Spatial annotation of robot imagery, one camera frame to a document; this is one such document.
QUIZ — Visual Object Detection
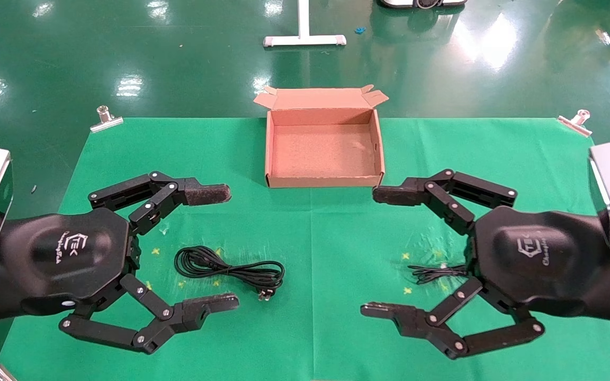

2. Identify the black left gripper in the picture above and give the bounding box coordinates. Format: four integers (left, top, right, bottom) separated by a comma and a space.
0, 207, 141, 325

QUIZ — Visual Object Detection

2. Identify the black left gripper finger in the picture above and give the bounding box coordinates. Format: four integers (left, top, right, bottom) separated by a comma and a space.
58, 273, 241, 355
88, 170, 232, 236

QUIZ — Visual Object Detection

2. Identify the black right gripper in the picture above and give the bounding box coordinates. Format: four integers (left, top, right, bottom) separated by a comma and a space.
360, 206, 610, 361

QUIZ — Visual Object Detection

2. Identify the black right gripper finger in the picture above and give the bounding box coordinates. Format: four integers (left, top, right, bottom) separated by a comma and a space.
372, 169, 518, 237

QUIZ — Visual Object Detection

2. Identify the thick black data cable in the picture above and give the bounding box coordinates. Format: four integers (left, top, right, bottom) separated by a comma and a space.
174, 245, 286, 302

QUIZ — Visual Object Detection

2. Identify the thin black cable bundle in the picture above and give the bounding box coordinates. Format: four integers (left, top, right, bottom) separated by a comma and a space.
408, 263, 470, 285

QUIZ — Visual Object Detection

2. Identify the open brown cardboard box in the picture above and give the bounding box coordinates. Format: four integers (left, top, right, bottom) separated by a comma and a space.
254, 85, 389, 189

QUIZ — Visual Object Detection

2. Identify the green table cloth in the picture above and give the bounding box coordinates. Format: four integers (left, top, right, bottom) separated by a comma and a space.
0, 117, 610, 381

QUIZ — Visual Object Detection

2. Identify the dark wheeled machine base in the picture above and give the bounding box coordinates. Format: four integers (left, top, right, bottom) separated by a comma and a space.
378, 0, 467, 10

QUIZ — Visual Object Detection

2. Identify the white T-shaped stand foot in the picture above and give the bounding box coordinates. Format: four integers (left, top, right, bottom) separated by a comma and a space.
263, 0, 347, 48

